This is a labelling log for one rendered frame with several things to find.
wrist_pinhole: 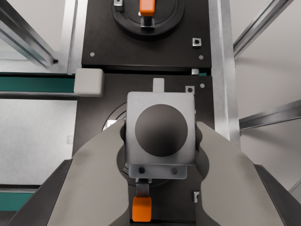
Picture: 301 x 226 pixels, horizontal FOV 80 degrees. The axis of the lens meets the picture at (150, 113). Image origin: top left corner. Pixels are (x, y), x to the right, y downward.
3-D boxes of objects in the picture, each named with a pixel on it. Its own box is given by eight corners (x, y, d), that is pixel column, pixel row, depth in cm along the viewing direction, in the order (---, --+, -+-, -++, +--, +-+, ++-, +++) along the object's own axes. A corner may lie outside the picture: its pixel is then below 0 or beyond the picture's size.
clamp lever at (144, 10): (153, 28, 32) (154, 12, 24) (141, 28, 32) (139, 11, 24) (153, 5, 31) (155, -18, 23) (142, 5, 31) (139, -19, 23)
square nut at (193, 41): (199, 49, 34) (201, 45, 33) (191, 48, 34) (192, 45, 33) (199, 41, 34) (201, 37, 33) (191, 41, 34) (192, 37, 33)
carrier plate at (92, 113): (215, 216, 30) (220, 221, 28) (70, 214, 30) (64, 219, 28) (208, 79, 35) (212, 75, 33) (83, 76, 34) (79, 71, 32)
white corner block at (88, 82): (105, 100, 34) (100, 93, 30) (81, 99, 34) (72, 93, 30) (107, 76, 35) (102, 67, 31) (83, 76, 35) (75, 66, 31)
